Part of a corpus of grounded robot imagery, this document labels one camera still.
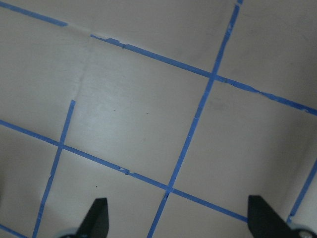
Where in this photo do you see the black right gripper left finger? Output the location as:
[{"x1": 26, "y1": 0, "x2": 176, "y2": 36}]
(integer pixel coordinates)
[{"x1": 76, "y1": 198, "x2": 109, "y2": 238}]

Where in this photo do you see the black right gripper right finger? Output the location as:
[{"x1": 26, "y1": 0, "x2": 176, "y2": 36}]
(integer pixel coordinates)
[{"x1": 248, "y1": 195, "x2": 295, "y2": 238}]

